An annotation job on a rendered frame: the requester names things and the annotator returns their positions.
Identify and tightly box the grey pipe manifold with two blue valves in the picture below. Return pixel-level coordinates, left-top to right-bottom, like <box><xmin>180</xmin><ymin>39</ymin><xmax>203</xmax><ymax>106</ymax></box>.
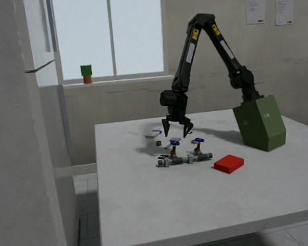
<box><xmin>158</xmin><ymin>138</ymin><xmax>213</xmax><ymax>167</ymax></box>

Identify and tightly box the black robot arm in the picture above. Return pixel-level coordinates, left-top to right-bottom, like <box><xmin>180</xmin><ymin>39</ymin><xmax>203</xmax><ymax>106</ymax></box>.
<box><xmin>160</xmin><ymin>13</ymin><xmax>264</xmax><ymax>117</ymax></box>

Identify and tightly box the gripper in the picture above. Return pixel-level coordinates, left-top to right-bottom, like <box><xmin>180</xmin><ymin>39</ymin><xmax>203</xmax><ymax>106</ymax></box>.
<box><xmin>162</xmin><ymin>106</ymin><xmax>193</xmax><ymax>138</ymax></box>

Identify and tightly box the red flat block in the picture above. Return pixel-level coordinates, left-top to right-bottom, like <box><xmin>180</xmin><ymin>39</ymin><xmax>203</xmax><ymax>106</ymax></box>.
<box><xmin>214</xmin><ymin>155</ymin><xmax>244</xmax><ymax>174</ymax></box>

